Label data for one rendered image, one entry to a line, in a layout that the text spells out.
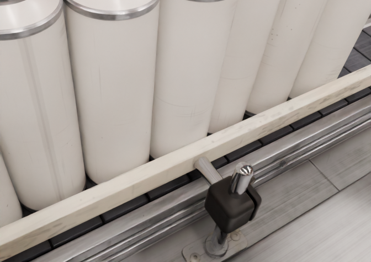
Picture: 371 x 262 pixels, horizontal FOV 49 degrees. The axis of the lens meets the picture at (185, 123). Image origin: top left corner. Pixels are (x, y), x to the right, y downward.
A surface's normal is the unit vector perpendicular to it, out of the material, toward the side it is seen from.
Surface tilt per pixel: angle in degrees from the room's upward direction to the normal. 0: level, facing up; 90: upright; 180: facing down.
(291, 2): 90
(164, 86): 90
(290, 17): 90
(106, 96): 90
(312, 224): 0
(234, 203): 0
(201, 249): 0
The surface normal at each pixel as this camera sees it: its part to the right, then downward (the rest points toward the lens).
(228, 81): -0.03, 0.75
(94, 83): -0.32, 0.69
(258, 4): 0.23, 0.74
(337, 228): 0.11, -0.66
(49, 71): 0.80, 0.51
